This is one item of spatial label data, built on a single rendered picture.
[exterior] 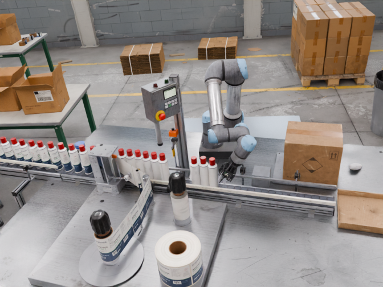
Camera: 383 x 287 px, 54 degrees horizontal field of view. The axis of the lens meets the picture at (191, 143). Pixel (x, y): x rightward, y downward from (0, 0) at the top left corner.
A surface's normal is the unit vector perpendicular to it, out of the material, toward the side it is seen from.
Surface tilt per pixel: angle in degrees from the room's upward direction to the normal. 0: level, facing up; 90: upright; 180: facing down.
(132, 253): 0
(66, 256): 0
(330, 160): 90
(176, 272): 90
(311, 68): 90
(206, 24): 90
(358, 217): 0
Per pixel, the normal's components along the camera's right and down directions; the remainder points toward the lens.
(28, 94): 0.00, 0.57
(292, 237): -0.09, -0.83
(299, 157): -0.29, 0.54
